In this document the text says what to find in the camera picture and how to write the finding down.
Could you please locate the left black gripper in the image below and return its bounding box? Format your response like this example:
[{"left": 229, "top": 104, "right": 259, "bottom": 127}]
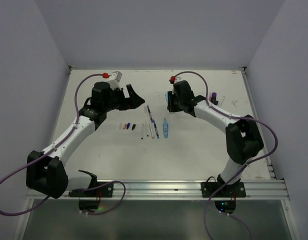
[{"left": 103, "top": 84, "right": 144, "bottom": 112}]

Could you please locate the light blue correction tape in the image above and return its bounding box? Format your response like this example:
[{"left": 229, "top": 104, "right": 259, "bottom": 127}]
[{"left": 162, "top": 118, "right": 169, "bottom": 138}]

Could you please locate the blue ink gel pen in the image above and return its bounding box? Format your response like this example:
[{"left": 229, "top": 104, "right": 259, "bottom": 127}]
[{"left": 152, "top": 119, "right": 160, "bottom": 139}]

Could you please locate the purple ink gel pen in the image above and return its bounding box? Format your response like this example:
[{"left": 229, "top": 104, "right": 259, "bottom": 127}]
[{"left": 146, "top": 105, "right": 154, "bottom": 123}]

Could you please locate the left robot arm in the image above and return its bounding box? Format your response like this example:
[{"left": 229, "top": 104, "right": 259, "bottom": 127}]
[{"left": 26, "top": 81, "right": 145, "bottom": 199}]

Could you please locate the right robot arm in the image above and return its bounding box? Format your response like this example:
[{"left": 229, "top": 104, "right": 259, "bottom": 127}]
[{"left": 167, "top": 77, "right": 264, "bottom": 197}]

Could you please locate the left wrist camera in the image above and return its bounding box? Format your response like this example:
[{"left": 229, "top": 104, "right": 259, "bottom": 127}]
[{"left": 106, "top": 71, "right": 122, "bottom": 90}]

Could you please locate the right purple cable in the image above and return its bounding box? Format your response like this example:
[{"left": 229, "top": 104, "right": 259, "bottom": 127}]
[{"left": 168, "top": 71, "right": 279, "bottom": 240}]

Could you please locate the purple cable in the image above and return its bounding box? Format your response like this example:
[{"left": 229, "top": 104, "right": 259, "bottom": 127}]
[
  {"left": 0, "top": 72, "right": 126, "bottom": 216},
  {"left": 168, "top": 71, "right": 279, "bottom": 240}
]

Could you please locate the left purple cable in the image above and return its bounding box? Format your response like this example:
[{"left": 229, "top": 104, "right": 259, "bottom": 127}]
[{"left": 0, "top": 72, "right": 126, "bottom": 216}]

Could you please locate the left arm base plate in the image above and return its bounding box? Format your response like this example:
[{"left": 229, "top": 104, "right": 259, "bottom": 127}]
[{"left": 68, "top": 181, "right": 114, "bottom": 199}]

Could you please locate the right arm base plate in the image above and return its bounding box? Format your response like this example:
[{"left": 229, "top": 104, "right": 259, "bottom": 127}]
[{"left": 200, "top": 181, "right": 247, "bottom": 198}]

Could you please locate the aluminium front rail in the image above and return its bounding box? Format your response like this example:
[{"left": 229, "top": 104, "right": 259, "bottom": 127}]
[{"left": 26, "top": 179, "right": 290, "bottom": 201}]

